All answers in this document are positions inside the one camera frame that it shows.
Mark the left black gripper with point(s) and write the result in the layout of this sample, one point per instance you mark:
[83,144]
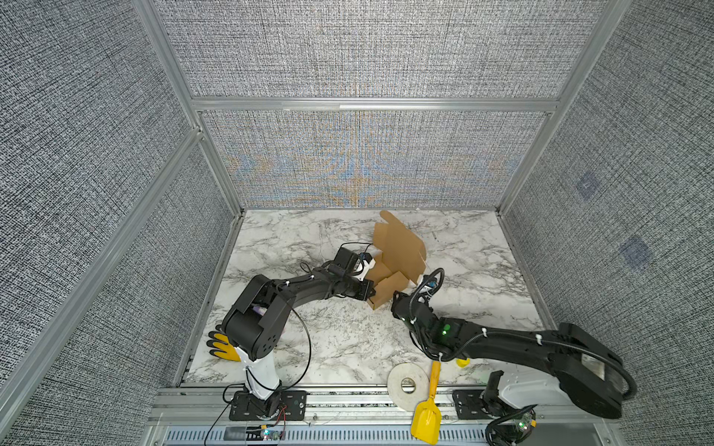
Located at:
[363,295]

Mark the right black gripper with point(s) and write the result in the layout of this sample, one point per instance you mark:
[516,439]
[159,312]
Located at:
[402,300]

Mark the brown cardboard box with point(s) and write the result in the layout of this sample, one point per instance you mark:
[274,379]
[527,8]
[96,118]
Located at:
[401,260]

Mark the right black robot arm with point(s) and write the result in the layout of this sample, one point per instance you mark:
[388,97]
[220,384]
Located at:
[591,375]

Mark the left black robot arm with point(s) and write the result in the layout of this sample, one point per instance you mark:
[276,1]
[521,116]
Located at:
[255,322]

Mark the white tape roll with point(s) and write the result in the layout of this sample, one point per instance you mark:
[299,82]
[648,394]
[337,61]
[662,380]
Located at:
[407,386]

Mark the yellow plastic toy shovel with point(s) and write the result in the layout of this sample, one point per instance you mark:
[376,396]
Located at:
[427,417]

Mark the yellow work glove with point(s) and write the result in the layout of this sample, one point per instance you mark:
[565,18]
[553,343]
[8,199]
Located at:
[220,347]

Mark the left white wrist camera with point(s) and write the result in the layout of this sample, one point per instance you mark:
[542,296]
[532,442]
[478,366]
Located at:
[366,262]

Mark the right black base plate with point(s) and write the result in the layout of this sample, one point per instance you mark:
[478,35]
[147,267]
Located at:
[471,405]

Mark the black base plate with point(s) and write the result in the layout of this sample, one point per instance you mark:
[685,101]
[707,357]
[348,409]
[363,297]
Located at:
[471,405]
[290,405]

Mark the aluminium front frame rail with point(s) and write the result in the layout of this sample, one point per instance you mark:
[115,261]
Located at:
[358,415]

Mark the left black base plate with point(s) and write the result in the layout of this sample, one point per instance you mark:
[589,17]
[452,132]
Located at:
[290,405]

